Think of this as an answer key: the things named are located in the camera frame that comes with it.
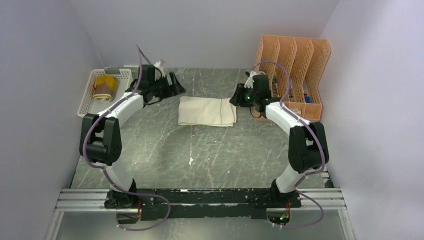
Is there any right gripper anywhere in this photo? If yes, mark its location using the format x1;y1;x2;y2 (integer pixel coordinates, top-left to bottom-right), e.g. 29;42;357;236
229;83;258;108

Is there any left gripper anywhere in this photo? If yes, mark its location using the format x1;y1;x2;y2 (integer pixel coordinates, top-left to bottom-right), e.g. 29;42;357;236
151;72;188;102

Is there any cream white towel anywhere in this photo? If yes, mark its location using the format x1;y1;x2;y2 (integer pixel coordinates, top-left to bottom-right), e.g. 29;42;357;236
177;96;237;127

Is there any yellow brown bear towel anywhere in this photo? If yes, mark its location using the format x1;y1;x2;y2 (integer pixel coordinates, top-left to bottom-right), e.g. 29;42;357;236
92;75;119;103

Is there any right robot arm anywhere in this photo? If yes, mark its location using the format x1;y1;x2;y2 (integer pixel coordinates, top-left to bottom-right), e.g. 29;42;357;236
229;71;329;207

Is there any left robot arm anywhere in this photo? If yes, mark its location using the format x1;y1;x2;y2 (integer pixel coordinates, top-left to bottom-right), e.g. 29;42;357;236
79;63;186;209

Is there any orange file organizer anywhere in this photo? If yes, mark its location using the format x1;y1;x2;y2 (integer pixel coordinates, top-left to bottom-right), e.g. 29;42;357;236
252;34;331;122

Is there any white plastic basket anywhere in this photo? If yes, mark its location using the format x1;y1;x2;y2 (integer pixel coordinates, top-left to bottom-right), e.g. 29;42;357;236
77;68;133;118

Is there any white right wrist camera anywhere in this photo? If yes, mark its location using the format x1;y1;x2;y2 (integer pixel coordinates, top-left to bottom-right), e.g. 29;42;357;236
244;71;266;89

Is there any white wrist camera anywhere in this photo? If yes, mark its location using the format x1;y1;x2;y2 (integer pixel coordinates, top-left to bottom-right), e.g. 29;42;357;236
244;71;266;89
153;60;166;80

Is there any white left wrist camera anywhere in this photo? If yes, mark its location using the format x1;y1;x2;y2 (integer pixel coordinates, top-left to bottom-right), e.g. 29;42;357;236
153;60;166;80

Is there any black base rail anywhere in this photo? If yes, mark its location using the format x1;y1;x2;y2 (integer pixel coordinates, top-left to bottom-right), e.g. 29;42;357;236
103;187;301;221

